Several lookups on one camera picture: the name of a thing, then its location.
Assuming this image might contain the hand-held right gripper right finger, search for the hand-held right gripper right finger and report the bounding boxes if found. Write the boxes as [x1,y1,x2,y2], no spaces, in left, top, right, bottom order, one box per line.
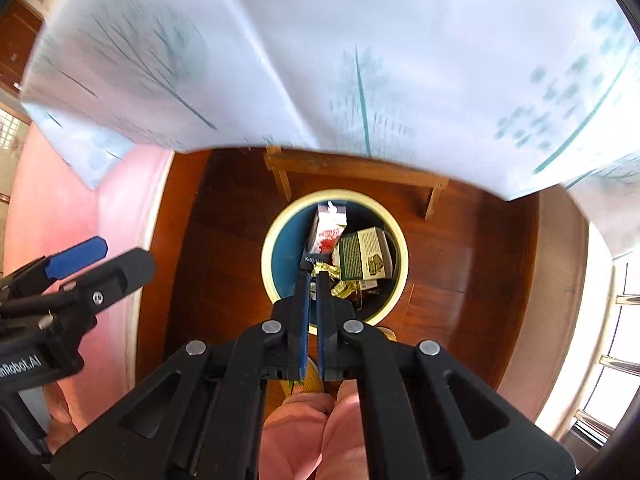
[315,271,577,480]

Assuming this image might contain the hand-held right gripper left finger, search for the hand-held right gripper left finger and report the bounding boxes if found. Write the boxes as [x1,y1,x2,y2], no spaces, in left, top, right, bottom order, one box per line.
[49,269,313,480]

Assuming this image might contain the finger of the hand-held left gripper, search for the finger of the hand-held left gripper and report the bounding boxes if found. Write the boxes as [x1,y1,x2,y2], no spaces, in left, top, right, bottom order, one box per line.
[0,248,157,352]
[0,236,109,304]

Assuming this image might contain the black and gold foil wrapper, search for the black and gold foil wrapper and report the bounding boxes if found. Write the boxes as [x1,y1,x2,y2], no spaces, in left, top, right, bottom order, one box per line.
[311,255,381,308]

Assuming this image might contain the black card pack with hook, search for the black card pack with hook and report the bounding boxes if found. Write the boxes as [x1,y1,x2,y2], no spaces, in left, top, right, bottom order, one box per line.
[298,246,331,281]

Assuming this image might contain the round bin with cream rim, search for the round bin with cream rim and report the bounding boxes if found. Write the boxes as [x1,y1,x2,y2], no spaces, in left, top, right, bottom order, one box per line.
[260,189,410,336]

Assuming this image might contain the green and cream box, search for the green and cream box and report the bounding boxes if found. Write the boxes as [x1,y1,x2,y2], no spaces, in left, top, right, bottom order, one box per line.
[336,227,393,282]

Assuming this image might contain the red strawberry print carton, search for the red strawberry print carton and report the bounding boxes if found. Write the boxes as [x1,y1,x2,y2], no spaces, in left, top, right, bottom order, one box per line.
[306,201,348,257]

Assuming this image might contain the person's left hand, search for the person's left hand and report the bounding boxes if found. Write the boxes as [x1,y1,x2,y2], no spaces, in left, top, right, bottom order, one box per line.
[46,385,80,443]

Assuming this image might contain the pink pants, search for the pink pants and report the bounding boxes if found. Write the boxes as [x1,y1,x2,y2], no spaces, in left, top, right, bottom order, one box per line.
[257,385,373,480]

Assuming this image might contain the metal window railing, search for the metal window railing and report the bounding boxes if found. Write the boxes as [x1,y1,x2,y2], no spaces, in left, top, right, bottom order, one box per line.
[570,287,640,448]

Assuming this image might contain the teal printed tablecloth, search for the teal printed tablecloth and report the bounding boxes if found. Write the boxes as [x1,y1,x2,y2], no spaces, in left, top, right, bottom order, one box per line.
[20,0,640,261]

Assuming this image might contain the wooden table frame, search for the wooden table frame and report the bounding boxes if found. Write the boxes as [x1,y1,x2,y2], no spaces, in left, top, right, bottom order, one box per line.
[263,146,448,220]

